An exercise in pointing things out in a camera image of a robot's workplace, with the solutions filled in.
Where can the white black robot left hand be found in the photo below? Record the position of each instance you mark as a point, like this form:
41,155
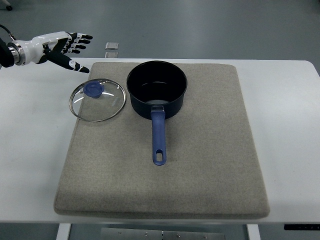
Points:
51,47

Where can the glass lid with blue knob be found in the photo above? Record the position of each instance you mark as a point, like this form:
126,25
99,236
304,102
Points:
97,100

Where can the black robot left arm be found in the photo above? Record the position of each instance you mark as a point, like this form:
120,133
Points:
6,57

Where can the floor socket plate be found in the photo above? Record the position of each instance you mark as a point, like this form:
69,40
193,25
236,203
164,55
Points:
111,54
111,46

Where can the dark blue saucepan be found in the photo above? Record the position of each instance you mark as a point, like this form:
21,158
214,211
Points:
156,90

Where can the metal plate under table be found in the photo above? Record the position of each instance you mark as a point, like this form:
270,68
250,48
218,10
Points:
145,234

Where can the grey fabric mat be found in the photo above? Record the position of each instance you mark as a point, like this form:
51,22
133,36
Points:
200,163

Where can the black table control panel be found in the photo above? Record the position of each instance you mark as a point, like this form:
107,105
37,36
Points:
301,227

